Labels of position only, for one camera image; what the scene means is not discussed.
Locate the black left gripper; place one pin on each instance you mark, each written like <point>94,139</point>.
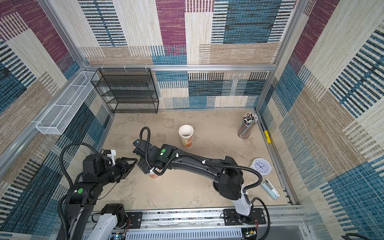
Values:
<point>125,168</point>

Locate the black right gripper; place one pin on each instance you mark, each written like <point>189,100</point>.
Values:
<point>144,166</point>

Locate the paper milk tea cup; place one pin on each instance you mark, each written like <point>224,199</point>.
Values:
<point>153,174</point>
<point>186,134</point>

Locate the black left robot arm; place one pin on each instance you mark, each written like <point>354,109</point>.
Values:
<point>76,206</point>

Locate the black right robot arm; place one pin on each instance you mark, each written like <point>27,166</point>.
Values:
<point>230,180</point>

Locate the white round clock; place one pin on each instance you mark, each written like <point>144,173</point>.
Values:
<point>262,166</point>

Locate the yellow marker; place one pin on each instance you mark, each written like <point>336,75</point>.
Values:
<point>267,136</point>

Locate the white stapler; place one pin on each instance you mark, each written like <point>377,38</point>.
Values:
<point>269,188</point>

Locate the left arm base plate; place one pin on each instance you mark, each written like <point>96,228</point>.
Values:
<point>134,220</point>

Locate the black wire shelf rack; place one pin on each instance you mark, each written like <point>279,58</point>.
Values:
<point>126,91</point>

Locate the white mesh wall basket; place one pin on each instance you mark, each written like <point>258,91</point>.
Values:
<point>59,116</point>

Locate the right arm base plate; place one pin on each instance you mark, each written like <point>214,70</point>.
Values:
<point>232,218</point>

